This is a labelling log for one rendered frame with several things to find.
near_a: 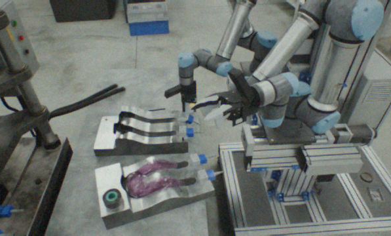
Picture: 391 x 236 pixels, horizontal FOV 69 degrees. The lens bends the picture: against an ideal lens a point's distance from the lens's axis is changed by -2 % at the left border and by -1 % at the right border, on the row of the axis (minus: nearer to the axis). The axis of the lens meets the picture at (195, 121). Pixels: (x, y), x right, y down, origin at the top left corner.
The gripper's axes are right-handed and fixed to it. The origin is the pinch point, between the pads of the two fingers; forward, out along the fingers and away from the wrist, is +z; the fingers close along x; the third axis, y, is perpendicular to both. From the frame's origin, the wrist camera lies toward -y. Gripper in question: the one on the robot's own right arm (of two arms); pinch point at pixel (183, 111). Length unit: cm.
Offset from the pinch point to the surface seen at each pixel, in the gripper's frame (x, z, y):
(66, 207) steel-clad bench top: -48, 14, -55
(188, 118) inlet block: -1.2, 3.7, 3.0
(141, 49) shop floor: 253, 95, -57
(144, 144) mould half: -17.6, 6.3, -20.9
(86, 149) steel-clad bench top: -12, 14, -54
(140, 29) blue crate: 298, 86, -61
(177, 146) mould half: -17.7, 8.7, -4.0
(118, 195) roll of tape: -53, 0, -28
